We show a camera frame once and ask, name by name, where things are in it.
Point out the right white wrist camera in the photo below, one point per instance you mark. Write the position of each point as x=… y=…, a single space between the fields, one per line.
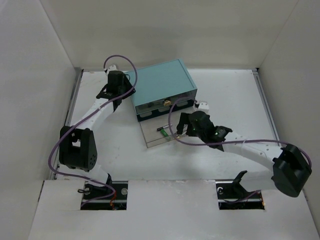
x=201 y=106

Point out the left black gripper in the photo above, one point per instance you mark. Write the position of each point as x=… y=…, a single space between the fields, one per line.
x=110 y=92

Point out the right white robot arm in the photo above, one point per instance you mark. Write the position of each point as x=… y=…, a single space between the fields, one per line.
x=290 y=166

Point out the clear drawer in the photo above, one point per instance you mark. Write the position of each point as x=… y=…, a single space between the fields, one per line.
x=152 y=137
x=186 y=99

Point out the black clear mascara tube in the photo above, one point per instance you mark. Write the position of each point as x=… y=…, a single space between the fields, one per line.
x=161 y=128

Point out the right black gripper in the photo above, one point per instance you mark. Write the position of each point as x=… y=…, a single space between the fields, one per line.
x=183 y=120

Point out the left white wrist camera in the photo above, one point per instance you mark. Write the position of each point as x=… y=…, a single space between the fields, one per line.
x=112 y=67

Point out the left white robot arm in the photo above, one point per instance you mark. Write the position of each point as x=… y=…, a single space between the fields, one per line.
x=78 y=150

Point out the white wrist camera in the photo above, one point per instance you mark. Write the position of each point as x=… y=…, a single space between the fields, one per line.
x=201 y=106
x=112 y=67

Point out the teal drawer box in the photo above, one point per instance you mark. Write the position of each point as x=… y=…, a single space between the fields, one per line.
x=161 y=81

